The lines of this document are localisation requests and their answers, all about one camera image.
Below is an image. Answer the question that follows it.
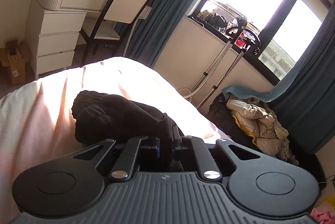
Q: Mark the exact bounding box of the black fleece garment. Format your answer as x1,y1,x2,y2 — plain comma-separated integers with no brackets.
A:
72,91,184,172

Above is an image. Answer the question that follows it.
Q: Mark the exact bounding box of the beige puffer jacket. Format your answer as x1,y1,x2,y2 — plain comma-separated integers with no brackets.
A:
226,95,299,166

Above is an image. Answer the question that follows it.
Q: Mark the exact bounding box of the pink white bed sheet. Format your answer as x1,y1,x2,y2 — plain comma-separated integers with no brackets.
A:
1,57,225,223

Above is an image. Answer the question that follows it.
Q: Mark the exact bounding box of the right teal curtain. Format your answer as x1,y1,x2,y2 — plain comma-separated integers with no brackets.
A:
222,7,334,153

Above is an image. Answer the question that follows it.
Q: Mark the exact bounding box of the pink fluffy garment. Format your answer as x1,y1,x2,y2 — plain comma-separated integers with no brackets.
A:
311,202,335,224

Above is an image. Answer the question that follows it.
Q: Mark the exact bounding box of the white black chair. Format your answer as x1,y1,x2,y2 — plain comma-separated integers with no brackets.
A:
80,0,149,65

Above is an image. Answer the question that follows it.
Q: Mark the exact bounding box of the metal garment steamer stand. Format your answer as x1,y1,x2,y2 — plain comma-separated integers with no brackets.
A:
178,17,262,109

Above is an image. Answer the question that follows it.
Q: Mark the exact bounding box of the cardboard box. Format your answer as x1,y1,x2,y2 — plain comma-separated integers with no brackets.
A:
1,40,31,85

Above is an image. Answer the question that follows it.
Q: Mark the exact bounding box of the white drawer dresser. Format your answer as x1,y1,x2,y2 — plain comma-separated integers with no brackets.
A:
26,0,153,80

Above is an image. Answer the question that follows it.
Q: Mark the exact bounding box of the black framed window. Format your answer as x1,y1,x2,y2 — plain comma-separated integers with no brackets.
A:
190,0,331,85

